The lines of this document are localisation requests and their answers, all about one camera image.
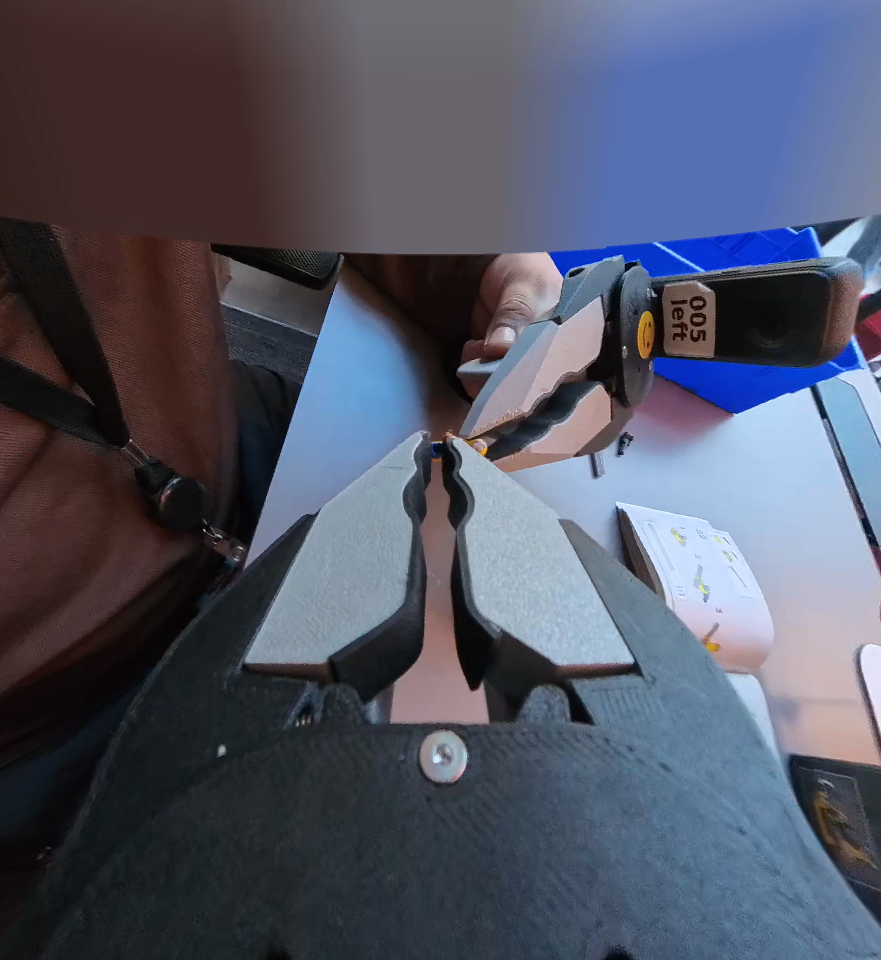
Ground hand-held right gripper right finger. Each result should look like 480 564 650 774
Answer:
441 437 637 725

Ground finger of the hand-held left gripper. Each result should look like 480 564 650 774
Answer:
456 296 611 444
484 378 634 474

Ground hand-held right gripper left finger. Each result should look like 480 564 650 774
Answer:
242 431 433 706

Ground small lego assembly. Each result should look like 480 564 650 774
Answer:
428 430 491 461

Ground lego instruction booklet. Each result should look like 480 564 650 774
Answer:
615 501 776 674

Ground black lego box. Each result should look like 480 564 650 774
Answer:
788 753 881 942

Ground person's left hand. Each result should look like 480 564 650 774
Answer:
458 253 568 376

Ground blue plastic bin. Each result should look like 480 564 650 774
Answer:
548 225 868 415

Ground black badge reel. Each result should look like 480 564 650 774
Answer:
121 438 248 565

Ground dark laptop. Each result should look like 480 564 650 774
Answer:
811 375 881 561

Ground black lanyard strap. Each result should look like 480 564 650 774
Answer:
0 216 136 453

